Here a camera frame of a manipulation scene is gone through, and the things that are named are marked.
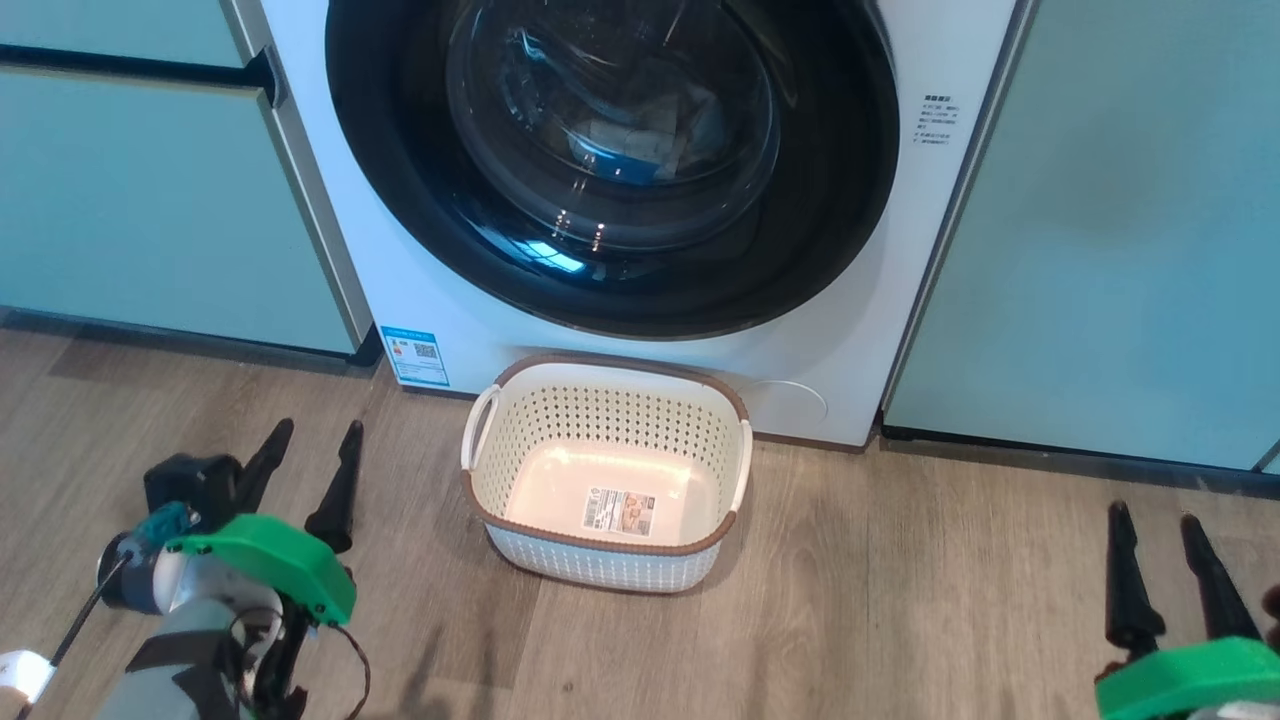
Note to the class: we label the white basket brown rim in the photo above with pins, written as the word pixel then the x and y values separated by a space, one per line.
pixel 600 420

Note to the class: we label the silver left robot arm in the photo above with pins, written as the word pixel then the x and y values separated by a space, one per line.
pixel 190 650

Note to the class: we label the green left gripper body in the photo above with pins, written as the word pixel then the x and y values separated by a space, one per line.
pixel 270 560

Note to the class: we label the black round washer door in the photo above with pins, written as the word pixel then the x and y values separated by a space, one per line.
pixel 830 200

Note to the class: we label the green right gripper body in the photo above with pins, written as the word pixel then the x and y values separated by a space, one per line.
pixel 1190 680

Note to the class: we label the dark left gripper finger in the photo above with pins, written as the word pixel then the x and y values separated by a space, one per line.
pixel 340 500
pixel 265 470

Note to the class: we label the round white filter cover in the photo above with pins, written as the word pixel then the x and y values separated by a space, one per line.
pixel 790 405

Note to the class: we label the basket product sticker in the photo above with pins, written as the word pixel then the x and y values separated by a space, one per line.
pixel 620 510

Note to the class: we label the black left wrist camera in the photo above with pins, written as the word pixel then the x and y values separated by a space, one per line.
pixel 190 485

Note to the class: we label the mint green cabinet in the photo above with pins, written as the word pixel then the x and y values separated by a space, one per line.
pixel 150 200
pixel 1120 250

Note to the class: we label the white front-load washing machine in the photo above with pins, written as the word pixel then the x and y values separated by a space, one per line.
pixel 940 250

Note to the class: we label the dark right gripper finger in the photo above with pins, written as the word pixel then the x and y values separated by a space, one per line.
pixel 1220 600
pixel 1128 600

